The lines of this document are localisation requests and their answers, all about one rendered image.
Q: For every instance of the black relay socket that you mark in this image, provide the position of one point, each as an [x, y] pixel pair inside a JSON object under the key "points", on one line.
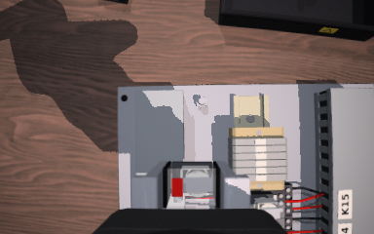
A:
{"points": [[285, 194]]}

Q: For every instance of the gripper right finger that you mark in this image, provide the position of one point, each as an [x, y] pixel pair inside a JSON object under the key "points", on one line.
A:
{"points": [[232, 191]]}

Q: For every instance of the grey mounting plate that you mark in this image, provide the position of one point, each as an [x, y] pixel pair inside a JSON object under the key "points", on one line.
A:
{"points": [[206, 130]]}

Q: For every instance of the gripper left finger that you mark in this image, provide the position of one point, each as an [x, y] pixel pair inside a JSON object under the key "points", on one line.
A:
{"points": [[151, 191]]}

